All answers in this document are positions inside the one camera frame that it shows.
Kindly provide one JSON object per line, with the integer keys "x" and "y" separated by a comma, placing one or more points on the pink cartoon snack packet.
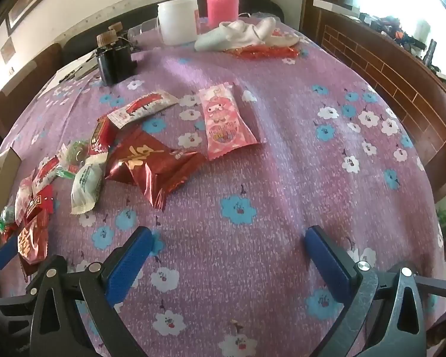
{"x": 223, "y": 122}

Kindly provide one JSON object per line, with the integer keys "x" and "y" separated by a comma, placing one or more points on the brown chair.
{"x": 26, "y": 85}

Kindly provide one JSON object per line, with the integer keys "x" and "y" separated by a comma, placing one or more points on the red black-print snack packet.
{"x": 41, "y": 202}

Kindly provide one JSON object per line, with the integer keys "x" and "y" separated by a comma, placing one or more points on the cardboard box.
{"x": 5, "y": 173}

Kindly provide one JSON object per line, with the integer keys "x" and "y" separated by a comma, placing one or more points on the pale pink snack packet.
{"x": 23, "y": 199}

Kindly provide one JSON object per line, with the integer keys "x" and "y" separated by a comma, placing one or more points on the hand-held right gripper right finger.
{"x": 327, "y": 260}

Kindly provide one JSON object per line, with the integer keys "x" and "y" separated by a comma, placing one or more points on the stack of papers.
{"x": 74, "y": 72}

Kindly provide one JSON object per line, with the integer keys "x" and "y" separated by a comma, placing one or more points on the white cloth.
{"x": 241, "y": 33}

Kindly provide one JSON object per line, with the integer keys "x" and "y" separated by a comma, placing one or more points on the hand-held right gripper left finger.
{"x": 128, "y": 264}

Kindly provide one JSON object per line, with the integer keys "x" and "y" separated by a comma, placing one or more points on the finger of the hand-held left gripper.
{"x": 3, "y": 251}

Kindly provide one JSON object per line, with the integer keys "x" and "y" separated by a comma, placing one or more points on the clear plastic jar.
{"x": 143, "y": 31}

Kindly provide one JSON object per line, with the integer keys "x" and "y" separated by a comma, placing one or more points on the green candy wrapper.
{"x": 72, "y": 156}
{"x": 6, "y": 221}

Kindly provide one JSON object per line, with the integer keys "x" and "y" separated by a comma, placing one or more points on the bright red foil snack packet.
{"x": 31, "y": 240}

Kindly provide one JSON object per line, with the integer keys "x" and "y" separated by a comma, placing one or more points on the white flat box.
{"x": 336, "y": 6}

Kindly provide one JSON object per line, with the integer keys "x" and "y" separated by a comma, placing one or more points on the black bottle with brown cap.
{"x": 116, "y": 26}
{"x": 113, "y": 67}

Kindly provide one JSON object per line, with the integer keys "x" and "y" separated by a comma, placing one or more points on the framed wall picture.
{"x": 26, "y": 5}

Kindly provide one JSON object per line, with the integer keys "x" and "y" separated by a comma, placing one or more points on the dark sofa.
{"x": 85, "y": 37}

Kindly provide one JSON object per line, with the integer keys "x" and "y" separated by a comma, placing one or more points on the white plastic jar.
{"x": 178, "y": 20}

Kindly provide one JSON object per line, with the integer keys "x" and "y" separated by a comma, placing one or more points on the small wall poster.
{"x": 8, "y": 50}

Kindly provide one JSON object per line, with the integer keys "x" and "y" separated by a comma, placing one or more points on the dark red foil snack packet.
{"x": 148, "y": 163}

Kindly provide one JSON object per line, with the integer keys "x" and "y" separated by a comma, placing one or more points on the wooden cabinet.
{"x": 394, "y": 81}

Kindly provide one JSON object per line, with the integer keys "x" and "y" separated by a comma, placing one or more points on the white red long snack packet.
{"x": 143, "y": 108}

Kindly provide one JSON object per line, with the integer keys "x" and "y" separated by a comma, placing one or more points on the orange red foil wrapper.
{"x": 262, "y": 52}

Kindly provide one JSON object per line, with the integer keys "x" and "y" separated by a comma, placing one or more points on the black bag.
{"x": 262, "y": 2}

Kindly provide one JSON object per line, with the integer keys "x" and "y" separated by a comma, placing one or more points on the small red snack packet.
{"x": 98, "y": 139}

